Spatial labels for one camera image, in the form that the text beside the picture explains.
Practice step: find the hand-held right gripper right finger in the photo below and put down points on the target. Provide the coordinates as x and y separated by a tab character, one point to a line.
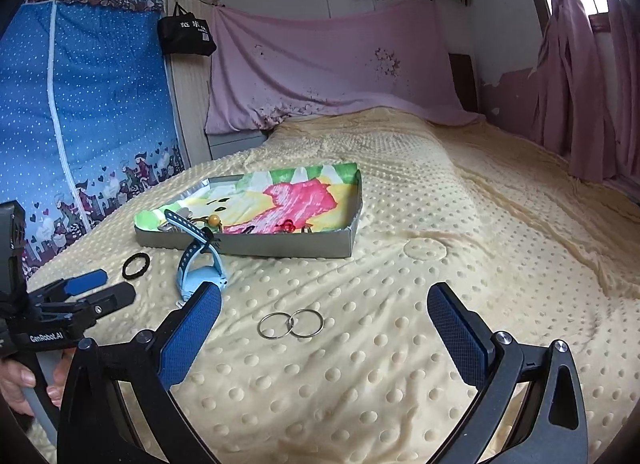
457	334

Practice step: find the light wooden cabinet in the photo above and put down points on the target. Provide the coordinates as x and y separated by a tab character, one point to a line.
192	104

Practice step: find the white bedside box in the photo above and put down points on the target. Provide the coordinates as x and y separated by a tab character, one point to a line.
235	144

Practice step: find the person's left hand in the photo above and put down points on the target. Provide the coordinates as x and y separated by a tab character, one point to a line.
12	384

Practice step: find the printed cardboard tray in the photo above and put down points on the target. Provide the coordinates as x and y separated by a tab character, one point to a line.
300	199

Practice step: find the blue dotted fabric wardrobe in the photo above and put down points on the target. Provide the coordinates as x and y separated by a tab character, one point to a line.
100	104

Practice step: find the translucent hair claw clip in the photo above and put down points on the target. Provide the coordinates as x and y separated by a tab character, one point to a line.
165	227

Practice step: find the pink hanging sheet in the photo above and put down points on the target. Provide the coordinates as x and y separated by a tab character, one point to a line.
325	59

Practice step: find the black tote bag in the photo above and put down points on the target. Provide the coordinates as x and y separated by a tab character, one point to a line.
187	34

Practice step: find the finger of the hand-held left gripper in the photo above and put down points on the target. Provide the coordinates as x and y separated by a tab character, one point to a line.
85	281
105	299

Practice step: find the yellow dotted blanket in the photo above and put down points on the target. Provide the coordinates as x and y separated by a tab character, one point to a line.
375	369

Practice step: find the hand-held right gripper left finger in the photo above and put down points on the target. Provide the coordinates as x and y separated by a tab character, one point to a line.
192	329

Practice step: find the pink curtain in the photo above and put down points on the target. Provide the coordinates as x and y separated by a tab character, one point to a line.
590	109

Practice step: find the light blue wristwatch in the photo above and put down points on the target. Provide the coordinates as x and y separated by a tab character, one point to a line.
197	281

